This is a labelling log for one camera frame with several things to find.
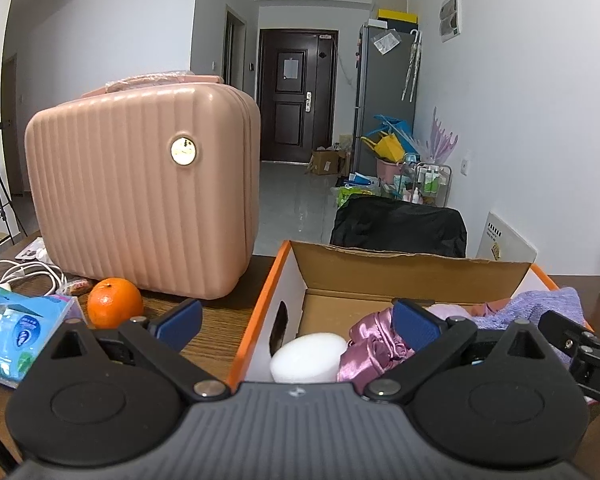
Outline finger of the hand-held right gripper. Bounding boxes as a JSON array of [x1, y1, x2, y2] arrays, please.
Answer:
[[537, 310, 600, 361]]

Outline clear plastic bag on refrigerator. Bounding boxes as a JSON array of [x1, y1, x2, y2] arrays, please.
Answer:
[[372, 31, 401, 54]]

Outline yellow and black box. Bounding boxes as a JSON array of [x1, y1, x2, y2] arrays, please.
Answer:
[[377, 8, 420, 28]]

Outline white flat board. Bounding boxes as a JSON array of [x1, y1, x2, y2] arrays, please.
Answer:
[[477, 211, 537, 263]]

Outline white electrical wall panel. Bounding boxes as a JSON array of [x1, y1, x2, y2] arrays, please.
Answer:
[[439, 0, 462, 43]]

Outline white cables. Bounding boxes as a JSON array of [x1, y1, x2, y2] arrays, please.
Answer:
[[0, 259, 66, 296]]

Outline dark brown entrance door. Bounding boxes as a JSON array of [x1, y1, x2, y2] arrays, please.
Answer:
[[257, 29, 338, 163]]

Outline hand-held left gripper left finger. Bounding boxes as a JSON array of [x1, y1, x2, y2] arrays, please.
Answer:
[[50, 298, 231, 402]]

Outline white folded umbrella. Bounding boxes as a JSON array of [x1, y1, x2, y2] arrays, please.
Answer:
[[401, 30, 423, 103]]

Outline pink bucket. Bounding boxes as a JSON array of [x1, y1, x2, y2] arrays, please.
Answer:
[[376, 157, 406, 186]]

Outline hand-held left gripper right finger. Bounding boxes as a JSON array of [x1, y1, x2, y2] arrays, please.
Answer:
[[364, 298, 546, 402]]

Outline orange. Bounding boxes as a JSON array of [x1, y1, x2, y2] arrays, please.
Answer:
[[87, 277, 144, 330]]

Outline purple feather decoration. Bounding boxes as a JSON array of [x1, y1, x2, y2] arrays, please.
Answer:
[[420, 106, 458, 166]]

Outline grey refrigerator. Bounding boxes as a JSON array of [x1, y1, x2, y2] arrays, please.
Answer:
[[354, 22, 418, 181]]

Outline blue plastic stool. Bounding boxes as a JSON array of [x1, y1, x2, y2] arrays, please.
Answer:
[[372, 115, 416, 143]]

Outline side doorway frame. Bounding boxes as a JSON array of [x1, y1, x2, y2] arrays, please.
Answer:
[[224, 5, 248, 96]]

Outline green packet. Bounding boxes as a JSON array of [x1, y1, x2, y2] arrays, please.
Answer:
[[337, 186, 376, 206]]

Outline cardboard box on floor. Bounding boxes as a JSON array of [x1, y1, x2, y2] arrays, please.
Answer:
[[311, 149, 346, 176]]

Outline pink satin pouch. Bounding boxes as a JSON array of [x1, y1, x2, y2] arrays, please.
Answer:
[[337, 307, 416, 383]]

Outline yellow bag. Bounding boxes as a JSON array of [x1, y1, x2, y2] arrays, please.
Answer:
[[361, 135, 406, 162]]

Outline brown room door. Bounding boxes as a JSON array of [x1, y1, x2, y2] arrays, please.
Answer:
[[2, 55, 23, 196]]

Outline cardboard box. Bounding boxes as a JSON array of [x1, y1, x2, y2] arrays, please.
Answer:
[[311, 149, 346, 176], [227, 240, 596, 386]]

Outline wire cart with bottles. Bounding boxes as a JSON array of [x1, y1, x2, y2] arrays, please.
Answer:
[[397, 162, 452, 207]]

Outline pink ribbed suitcase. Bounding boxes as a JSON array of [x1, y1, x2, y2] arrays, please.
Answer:
[[25, 71, 262, 301]]

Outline purple drawstring pouch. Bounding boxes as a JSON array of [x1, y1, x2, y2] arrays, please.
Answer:
[[472, 287, 588, 333]]

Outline blue soft tissue pack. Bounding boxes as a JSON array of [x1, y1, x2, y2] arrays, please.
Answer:
[[0, 289, 86, 388]]

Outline white round sponge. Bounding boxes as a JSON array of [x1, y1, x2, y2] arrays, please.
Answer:
[[270, 332, 348, 383]]

